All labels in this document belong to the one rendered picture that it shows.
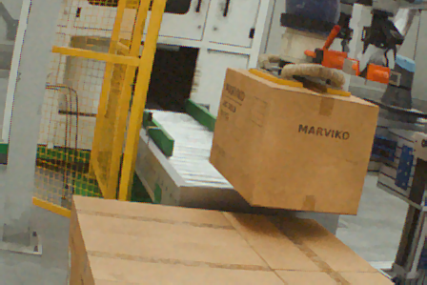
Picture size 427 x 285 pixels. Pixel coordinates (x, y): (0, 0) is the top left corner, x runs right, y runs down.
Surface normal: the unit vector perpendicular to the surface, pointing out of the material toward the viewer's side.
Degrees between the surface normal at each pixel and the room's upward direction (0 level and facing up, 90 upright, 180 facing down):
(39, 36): 90
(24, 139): 90
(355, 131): 90
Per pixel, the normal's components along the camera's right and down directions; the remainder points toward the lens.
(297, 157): 0.30, 0.25
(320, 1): 0.14, -0.05
